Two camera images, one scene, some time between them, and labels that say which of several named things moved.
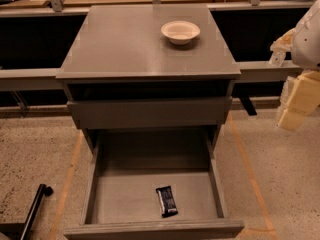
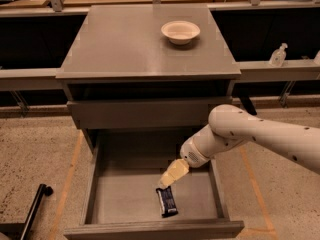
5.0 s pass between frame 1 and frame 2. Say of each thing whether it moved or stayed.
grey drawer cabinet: stayed
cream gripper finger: moved
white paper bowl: stayed
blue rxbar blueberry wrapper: stayed
